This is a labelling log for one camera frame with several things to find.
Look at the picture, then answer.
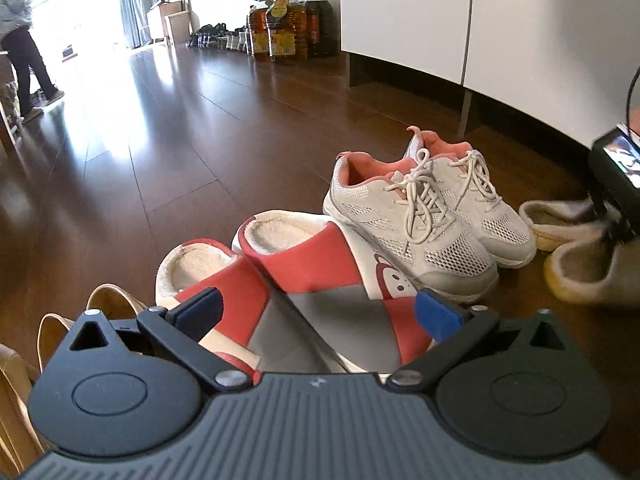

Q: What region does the oil bottle front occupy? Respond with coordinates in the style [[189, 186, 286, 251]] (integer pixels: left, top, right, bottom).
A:
[[266, 0, 296, 63]]

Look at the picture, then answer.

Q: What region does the white cabinet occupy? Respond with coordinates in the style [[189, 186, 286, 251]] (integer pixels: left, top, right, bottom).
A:
[[341, 0, 639, 145]]

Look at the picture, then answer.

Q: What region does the beige quilted slipper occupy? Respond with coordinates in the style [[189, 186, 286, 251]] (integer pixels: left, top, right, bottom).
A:
[[544, 237, 639, 308]]

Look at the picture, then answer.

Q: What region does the beige pump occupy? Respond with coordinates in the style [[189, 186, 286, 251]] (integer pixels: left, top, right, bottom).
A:
[[0, 344, 46, 479]]

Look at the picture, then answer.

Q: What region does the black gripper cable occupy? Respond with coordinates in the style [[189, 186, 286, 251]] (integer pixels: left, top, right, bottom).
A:
[[624, 62, 640, 139]]

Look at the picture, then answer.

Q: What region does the white pink sneaker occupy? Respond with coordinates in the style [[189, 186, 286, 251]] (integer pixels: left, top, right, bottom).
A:
[[323, 148, 498, 304]]

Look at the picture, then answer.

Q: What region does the red grey slipper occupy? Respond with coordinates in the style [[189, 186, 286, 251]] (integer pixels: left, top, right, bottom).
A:
[[232, 210, 435, 374], [155, 238, 333, 374]]

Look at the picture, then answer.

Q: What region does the beige fuzzy slipper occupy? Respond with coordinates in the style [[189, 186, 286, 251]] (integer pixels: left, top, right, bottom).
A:
[[518, 197, 620, 252]]

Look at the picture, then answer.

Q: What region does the standing person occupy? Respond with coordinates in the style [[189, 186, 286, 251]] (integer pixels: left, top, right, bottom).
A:
[[1, 0, 64, 122]]

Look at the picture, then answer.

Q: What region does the oil bottle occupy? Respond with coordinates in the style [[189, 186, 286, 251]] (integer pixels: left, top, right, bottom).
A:
[[266, 0, 296, 63], [304, 0, 336, 58]]

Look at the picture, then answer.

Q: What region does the oil bottle behind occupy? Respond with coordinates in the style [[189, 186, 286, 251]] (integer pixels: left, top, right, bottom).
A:
[[304, 0, 336, 58]]

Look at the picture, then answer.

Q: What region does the cardboard box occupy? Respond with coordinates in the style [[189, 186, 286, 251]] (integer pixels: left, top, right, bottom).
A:
[[146, 1, 191, 46]]

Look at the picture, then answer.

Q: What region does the cream loafer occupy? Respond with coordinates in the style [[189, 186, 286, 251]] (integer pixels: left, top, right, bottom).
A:
[[37, 313, 74, 372], [86, 284, 146, 320]]

